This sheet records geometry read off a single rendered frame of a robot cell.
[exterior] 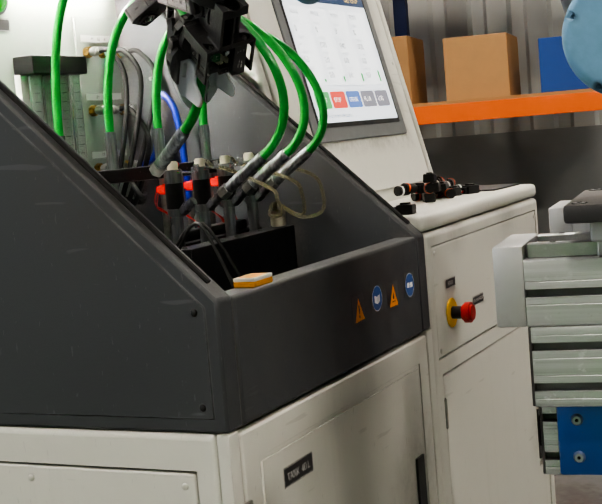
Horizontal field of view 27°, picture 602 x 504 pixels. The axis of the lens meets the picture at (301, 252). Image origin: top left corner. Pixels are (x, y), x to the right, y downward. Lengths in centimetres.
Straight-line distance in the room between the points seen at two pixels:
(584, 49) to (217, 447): 63
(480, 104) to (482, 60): 28
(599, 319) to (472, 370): 94
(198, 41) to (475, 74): 554
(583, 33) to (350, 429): 77
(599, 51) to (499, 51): 581
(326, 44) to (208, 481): 119
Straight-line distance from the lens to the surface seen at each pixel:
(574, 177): 818
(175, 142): 173
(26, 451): 167
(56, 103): 199
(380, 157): 256
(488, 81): 705
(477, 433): 234
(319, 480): 172
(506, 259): 139
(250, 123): 217
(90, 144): 219
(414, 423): 204
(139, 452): 156
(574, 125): 818
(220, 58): 160
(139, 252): 151
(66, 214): 156
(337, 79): 248
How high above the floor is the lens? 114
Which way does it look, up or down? 6 degrees down
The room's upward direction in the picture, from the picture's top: 5 degrees counter-clockwise
